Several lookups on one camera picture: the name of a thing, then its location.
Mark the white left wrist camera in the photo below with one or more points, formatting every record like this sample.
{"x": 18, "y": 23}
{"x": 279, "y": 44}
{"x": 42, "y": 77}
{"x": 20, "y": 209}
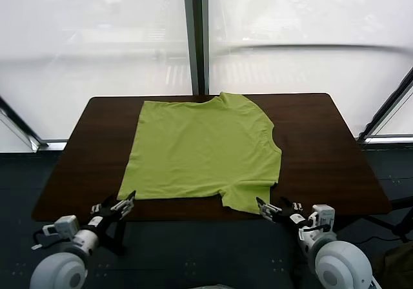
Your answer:
{"x": 66, "y": 224}

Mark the grey robot torso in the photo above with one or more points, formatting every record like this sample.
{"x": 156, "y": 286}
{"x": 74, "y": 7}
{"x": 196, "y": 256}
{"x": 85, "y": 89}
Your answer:
{"x": 219, "y": 286}

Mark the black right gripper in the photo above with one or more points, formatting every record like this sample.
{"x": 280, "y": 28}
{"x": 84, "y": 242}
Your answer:
{"x": 292, "y": 218}

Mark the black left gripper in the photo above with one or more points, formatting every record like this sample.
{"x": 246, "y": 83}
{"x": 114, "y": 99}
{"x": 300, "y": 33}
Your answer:
{"x": 106, "y": 218}

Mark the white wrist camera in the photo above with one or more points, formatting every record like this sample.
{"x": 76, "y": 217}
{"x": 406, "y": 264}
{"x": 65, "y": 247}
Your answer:
{"x": 324, "y": 215}
{"x": 66, "y": 224}

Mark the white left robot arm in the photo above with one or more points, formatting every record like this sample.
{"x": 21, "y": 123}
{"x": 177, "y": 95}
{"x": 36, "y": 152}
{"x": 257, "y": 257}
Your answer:
{"x": 58, "y": 269}

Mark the dark upright window mullion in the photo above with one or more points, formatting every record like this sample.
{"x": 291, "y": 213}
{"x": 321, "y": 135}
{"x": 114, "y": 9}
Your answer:
{"x": 197, "y": 44}

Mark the dark curved railing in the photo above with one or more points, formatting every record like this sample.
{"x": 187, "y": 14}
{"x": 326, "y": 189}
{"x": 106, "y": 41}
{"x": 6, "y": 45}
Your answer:
{"x": 322, "y": 45}

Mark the grey slanted window frame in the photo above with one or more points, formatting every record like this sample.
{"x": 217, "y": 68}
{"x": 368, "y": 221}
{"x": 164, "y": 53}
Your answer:
{"x": 384, "y": 111}
{"x": 22, "y": 131}

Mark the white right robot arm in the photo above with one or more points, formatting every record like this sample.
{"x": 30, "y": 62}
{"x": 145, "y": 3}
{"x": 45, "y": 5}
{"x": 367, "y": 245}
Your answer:
{"x": 342, "y": 266}

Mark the lime green t-shirt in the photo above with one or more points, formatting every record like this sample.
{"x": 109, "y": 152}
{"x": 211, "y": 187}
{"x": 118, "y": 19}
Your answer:
{"x": 200, "y": 147}

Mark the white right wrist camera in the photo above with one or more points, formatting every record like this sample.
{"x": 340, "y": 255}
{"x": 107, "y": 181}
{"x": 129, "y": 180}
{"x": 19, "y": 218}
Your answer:
{"x": 324, "y": 215}

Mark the olive trouser leg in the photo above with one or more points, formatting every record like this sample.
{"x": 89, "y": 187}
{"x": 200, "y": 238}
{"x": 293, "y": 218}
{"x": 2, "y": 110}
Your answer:
{"x": 398, "y": 269}

